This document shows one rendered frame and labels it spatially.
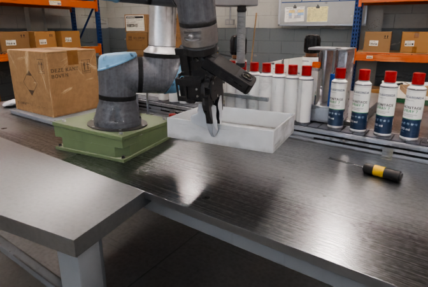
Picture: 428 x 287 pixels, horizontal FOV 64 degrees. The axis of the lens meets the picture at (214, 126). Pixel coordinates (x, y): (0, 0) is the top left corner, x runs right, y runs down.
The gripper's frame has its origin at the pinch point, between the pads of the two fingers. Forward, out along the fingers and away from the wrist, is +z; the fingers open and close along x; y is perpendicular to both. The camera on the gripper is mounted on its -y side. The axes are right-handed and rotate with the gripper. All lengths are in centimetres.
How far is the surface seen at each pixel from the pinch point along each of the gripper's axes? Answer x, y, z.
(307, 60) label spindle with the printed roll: -110, -8, 20
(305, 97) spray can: -49, -14, 12
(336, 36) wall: -484, -7, 108
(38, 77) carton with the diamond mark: -35, 92, 6
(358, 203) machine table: -1.9, -32.1, 16.0
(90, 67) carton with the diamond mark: -53, 81, 7
